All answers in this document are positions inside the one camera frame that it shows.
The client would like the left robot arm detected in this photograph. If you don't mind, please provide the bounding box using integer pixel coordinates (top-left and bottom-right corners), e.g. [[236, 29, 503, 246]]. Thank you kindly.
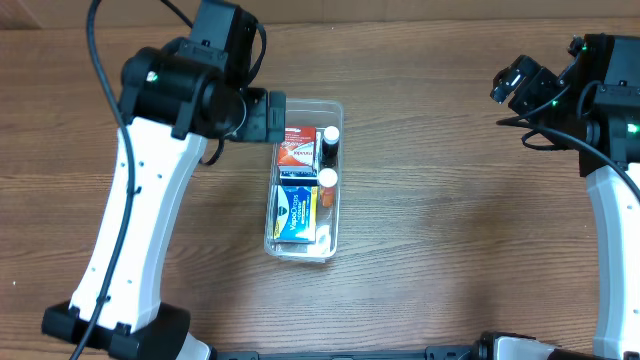
[[41, 37, 286, 359]]

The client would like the blue yellow VapoDrops box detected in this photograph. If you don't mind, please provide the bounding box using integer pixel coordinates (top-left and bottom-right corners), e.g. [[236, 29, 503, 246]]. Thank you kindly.
[[273, 185, 318, 244]]

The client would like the left black cable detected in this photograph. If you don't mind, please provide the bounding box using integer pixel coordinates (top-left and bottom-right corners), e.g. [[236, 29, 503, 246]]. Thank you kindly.
[[68, 0, 269, 360]]

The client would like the dark bottle white cap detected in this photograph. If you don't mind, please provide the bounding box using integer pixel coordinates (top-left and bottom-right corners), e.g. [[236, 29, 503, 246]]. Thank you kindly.
[[321, 126, 340, 167]]

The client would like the red white small box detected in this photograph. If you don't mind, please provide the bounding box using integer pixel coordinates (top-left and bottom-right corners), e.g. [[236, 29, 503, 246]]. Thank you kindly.
[[277, 126, 316, 172]]

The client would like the orange bottle white cap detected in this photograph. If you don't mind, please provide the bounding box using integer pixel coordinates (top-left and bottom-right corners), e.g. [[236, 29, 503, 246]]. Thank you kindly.
[[318, 168, 339, 208]]

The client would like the clear plastic container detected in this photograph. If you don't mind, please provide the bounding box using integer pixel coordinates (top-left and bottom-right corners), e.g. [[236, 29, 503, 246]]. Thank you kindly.
[[264, 99, 344, 263]]

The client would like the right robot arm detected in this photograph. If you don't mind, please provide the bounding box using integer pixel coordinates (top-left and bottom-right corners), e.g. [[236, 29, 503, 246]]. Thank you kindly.
[[490, 33, 639, 359]]

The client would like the white blue plaster box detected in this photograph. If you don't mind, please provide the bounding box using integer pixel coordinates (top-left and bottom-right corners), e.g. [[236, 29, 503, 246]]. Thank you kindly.
[[279, 170, 318, 186]]

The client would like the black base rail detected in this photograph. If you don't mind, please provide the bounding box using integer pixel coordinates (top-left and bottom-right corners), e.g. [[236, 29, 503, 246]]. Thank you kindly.
[[212, 345, 474, 360]]

